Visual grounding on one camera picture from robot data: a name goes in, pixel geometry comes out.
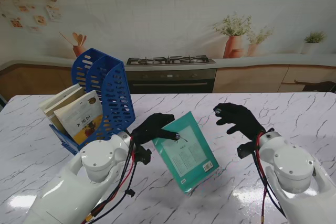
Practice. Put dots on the blue perforated plastic file rack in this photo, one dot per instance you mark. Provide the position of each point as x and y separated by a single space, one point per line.
115 103

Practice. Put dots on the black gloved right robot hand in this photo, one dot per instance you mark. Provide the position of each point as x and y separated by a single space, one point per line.
241 121

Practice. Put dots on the white and blue cover book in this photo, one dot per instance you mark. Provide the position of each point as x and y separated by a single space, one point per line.
57 98

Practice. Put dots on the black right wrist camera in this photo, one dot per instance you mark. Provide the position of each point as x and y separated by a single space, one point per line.
245 150

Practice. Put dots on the tan kraft cover book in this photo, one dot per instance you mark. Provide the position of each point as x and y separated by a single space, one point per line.
52 115

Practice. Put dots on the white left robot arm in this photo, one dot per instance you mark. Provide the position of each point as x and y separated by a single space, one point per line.
78 182

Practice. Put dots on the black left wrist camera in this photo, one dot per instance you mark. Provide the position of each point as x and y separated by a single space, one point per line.
143 155

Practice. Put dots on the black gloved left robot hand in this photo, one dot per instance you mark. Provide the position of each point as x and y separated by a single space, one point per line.
152 129

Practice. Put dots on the teal cover book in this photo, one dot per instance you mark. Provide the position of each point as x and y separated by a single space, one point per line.
189 155

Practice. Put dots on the yellow and white cover book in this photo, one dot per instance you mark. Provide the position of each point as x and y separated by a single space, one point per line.
81 116

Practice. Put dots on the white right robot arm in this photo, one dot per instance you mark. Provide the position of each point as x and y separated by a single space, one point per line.
294 171

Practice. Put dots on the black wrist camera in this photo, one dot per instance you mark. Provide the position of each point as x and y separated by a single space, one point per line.
143 155
245 150

